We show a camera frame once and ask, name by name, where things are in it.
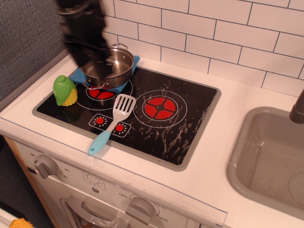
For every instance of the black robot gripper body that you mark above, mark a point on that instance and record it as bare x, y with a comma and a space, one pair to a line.
82, 25

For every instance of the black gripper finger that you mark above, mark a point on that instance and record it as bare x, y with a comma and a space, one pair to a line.
99, 64

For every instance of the green and yellow toy corn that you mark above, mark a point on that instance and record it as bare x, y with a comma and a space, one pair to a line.
65, 91

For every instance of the silver metal pot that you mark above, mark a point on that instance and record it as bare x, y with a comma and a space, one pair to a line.
121, 60

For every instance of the blue cloth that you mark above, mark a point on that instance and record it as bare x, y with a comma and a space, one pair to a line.
80, 78

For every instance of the grey left oven knob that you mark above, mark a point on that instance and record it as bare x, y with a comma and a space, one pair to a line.
45, 166

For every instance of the grey oven knob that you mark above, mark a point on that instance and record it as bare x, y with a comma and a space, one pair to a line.
45, 166
141, 210

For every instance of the white toy oven front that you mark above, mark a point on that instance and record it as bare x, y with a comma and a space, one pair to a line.
78, 199

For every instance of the grey right oven knob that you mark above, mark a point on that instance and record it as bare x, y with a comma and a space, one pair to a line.
141, 210

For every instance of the orange cloth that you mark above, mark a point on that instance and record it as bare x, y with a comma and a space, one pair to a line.
20, 223

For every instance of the grey plastic sink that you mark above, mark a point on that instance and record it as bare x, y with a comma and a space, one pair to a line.
267, 161

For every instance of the grey faucet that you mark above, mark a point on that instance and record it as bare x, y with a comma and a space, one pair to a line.
297, 113

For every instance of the white spatula with blue handle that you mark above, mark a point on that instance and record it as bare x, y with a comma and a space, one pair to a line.
123, 106

